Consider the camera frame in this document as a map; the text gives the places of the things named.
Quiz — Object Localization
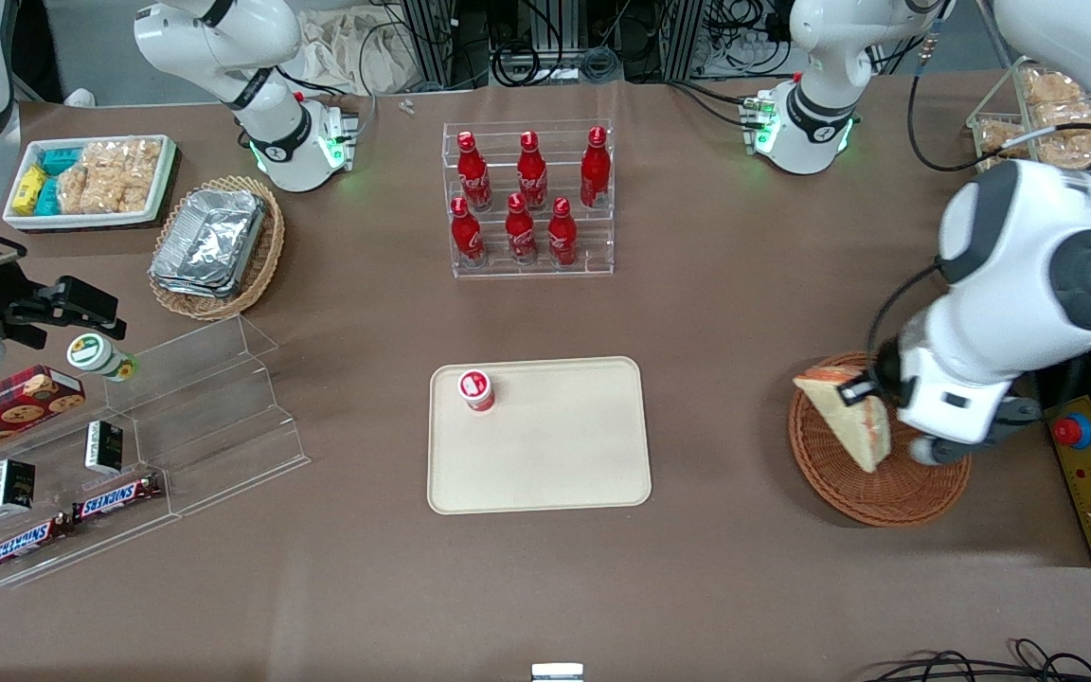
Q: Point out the triangular sandwich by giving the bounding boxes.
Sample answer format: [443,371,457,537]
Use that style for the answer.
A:
[792,367,893,475]

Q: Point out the round brown wicker basket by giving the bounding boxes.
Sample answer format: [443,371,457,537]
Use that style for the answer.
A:
[788,352,973,528]

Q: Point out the white rectangular snack tray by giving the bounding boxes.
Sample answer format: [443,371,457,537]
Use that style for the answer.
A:
[2,135,178,232]

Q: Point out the oval light wicker basket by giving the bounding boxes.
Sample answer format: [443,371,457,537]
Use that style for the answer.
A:
[148,175,286,322]

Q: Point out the beige plastic tray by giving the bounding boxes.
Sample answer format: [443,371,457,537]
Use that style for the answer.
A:
[426,356,653,515]

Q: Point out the green lid white cup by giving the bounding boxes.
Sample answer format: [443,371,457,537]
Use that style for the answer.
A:
[66,333,140,384]

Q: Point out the yellow snack packet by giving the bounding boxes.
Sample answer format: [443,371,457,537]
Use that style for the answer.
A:
[11,165,50,215]

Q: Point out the small black chocolate box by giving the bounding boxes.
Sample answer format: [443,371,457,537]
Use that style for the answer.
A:
[83,420,126,476]
[0,458,38,514]

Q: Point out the red plaid cookie box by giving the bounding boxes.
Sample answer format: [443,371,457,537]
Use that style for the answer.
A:
[0,365,88,471]

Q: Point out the clear rice cracker bag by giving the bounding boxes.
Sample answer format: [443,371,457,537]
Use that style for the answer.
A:
[110,138,164,213]
[57,141,116,216]

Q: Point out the stacked aluminium foil containers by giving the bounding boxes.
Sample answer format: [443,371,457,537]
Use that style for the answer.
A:
[149,188,268,300]

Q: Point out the clear acrylic stepped shelf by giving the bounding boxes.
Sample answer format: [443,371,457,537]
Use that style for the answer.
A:
[0,314,312,589]

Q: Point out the snickers chocolate bar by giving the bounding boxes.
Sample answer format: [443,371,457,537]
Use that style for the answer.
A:
[71,473,166,525]
[0,513,76,575]

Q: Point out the dark trouser leg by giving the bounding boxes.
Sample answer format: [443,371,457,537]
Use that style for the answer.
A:
[10,0,64,103]

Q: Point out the clear acrylic bottle rack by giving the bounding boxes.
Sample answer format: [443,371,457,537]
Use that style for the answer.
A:
[441,119,616,279]

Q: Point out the red cola bottle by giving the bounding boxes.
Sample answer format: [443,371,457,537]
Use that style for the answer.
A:
[516,132,549,212]
[456,131,493,212]
[546,197,579,267]
[450,196,486,265]
[580,126,613,209]
[505,192,539,265]

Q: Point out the white cloth bag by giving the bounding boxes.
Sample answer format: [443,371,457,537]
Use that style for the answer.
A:
[295,8,425,97]

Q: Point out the red lid yogurt cup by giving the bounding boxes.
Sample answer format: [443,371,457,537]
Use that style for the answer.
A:
[456,368,497,414]

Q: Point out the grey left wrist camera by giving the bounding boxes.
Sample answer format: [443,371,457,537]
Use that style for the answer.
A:
[909,398,1045,467]

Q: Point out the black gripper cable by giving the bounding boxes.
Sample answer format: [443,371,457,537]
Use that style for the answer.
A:
[865,260,946,382]

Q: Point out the black cable with grey plug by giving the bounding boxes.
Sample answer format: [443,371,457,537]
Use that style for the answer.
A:
[906,0,1091,174]

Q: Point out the black floor cables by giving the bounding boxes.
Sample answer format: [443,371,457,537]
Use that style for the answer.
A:
[860,638,1091,682]

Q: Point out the white wire basket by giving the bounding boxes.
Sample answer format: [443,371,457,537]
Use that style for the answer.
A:
[966,54,1091,176]

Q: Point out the aluminium frame post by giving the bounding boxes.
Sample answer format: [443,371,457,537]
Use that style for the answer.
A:
[661,0,706,82]
[402,0,492,92]

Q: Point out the coiled black cable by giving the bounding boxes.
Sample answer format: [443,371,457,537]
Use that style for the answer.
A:
[492,36,567,88]

